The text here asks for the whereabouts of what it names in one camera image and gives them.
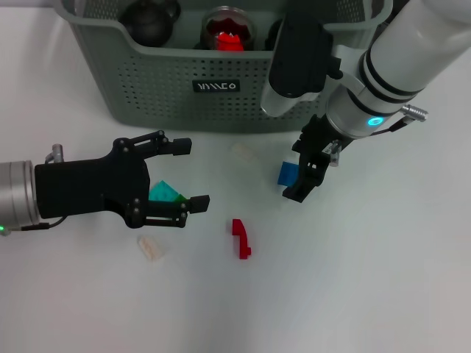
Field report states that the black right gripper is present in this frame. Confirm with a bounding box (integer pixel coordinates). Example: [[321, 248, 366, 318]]
[[282, 113, 344, 204]]

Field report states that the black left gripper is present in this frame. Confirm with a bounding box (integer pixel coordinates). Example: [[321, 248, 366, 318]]
[[34, 130, 210, 229]]

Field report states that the blue square building brick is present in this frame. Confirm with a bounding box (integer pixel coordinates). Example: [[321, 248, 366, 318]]
[[276, 160, 300, 188]]

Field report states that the grey perforated plastic storage bin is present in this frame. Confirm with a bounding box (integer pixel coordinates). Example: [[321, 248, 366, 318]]
[[54, 0, 394, 133]]

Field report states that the teal square building brick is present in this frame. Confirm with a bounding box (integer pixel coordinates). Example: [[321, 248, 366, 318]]
[[148, 179, 181, 202]]

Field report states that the dark red curved brick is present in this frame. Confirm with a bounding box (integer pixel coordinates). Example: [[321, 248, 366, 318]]
[[230, 218, 252, 260]]

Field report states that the dark clay teapot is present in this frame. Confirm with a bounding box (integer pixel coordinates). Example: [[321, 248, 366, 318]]
[[118, 0, 182, 48]]

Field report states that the left arm signal cable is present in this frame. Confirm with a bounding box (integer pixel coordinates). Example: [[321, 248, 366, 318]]
[[0, 143, 70, 237]]

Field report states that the arm signal cable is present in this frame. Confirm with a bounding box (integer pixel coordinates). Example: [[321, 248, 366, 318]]
[[0, 143, 70, 237], [328, 104, 431, 167]]

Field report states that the right arm signal cable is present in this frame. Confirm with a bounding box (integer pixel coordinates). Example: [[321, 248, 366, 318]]
[[328, 104, 431, 167]]

